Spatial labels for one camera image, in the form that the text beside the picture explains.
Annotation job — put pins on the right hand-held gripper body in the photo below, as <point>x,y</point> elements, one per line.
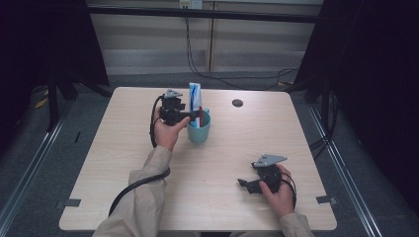
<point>270,174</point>

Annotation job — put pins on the teal plastic cup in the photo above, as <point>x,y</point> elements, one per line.
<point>198,135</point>

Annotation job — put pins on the person's right hand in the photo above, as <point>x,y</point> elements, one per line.
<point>281,200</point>

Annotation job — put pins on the white wall socket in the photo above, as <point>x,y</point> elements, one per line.
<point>191,4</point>

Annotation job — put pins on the metal floor rail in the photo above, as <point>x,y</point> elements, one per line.
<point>346,184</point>
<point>31,164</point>

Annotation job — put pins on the yellow object on floor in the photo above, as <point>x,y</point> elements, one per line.
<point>41,103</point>

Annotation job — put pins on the grey tape strip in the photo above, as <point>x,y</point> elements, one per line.
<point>72,202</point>
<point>326,199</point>

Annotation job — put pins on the black horizontal bar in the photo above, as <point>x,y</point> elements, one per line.
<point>197,14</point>

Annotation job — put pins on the black round table grommet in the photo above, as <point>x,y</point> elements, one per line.
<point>237,103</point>

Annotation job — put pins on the white and blue toothpaste tube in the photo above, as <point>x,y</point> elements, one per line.
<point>195,95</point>

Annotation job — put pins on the person's left hand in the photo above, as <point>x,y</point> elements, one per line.
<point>166,135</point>

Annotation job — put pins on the black curtain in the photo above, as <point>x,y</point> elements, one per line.
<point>42,49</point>
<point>372,82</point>

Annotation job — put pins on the small black tape piece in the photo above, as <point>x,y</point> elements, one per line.
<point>77,137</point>

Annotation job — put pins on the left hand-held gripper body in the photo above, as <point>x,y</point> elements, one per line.
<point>171,110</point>

